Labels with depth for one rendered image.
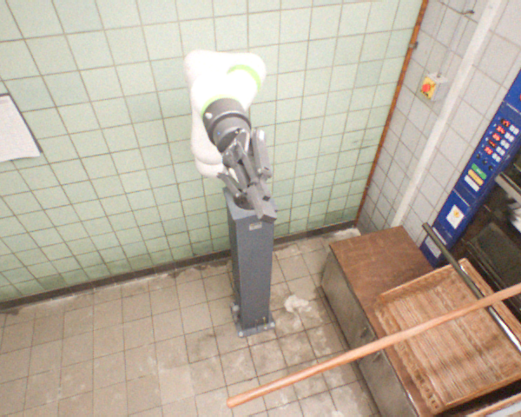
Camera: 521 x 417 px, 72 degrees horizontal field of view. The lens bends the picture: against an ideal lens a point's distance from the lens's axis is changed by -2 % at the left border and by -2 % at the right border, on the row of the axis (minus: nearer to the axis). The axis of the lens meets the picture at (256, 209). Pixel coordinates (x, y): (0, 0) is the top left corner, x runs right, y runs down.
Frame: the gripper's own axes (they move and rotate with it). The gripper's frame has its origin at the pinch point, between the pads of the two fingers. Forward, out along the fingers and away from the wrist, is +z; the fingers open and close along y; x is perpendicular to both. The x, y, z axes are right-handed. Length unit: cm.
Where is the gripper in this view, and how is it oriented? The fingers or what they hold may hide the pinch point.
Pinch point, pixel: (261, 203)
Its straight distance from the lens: 59.7
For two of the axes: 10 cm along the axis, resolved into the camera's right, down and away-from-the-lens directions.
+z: 3.0, 7.1, -6.3
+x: -7.3, -2.6, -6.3
